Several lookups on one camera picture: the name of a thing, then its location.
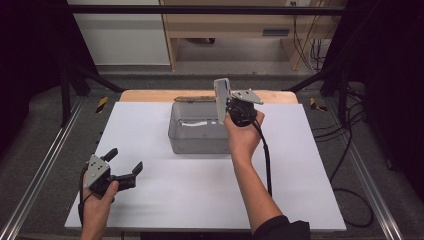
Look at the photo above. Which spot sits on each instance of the white table board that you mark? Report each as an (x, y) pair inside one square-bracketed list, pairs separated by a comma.
[(186, 200)]

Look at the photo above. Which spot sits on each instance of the person's right hand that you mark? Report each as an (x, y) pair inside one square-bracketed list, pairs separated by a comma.
[(243, 140)]

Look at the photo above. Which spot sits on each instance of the dark curtain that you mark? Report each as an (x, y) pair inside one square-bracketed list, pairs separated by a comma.
[(30, 66), (393, 83)]

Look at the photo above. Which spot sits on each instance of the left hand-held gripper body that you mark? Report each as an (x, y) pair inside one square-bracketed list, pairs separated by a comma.
[(96, 173)]

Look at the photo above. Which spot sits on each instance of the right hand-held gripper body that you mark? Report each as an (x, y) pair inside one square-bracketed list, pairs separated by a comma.
[(243, 111)]

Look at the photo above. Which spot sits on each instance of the white cabinet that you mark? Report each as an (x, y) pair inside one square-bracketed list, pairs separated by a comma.
[(123, 40)]

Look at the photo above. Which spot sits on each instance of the person's left hand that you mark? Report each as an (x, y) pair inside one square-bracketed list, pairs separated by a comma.
[(96, 208)]

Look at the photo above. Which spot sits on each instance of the person's black sleeve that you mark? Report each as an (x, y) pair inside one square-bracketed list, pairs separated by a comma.
[(283, 230)]

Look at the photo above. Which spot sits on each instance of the black metal stand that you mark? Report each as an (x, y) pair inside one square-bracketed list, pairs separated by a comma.
[(66, 96), (342, 96)]

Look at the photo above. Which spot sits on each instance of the iridescent phone case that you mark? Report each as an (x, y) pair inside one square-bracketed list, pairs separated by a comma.
[(221, 100)]

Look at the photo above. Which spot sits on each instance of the aluminium rail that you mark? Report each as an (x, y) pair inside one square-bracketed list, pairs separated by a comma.
[(370, 180), (40, 173)]

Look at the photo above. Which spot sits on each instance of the wooden desk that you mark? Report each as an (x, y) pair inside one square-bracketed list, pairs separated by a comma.
[(230, 23)]

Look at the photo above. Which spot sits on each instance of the black horizontal frame bar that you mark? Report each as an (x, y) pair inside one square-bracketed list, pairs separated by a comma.
[(200, 10)]

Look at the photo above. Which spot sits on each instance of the yellow black tape strip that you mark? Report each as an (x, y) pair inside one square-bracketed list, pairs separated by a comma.
[(102, 104), (315, 104)]

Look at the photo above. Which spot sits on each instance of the wooden table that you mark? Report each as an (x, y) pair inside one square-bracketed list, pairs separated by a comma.
[(150, 96)]

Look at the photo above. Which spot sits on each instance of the grey transparent storage box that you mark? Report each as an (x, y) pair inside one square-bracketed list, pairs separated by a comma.
[(193, 140)]

